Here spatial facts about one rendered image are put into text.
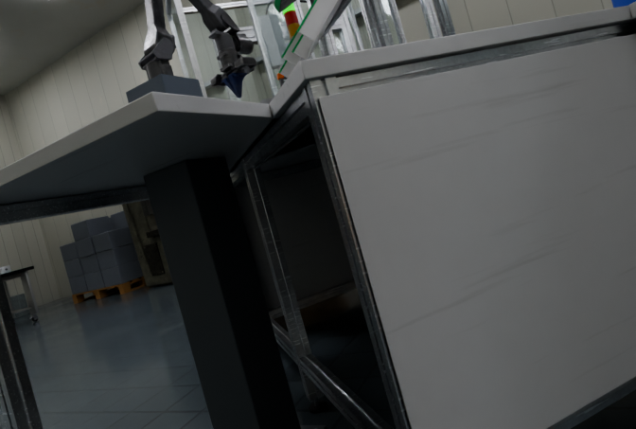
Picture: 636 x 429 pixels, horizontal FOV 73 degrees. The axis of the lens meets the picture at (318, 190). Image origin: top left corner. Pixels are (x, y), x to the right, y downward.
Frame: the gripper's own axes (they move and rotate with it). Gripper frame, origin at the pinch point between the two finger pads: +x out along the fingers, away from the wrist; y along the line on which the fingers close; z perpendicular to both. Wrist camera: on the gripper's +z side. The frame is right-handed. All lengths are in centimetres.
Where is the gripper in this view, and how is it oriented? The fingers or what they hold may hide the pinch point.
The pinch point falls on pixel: (237, 87)
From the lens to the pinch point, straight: 145.7
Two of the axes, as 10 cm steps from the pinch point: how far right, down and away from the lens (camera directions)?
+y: -6.9, 2.0, 6.9
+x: 2.7, 9.6, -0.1
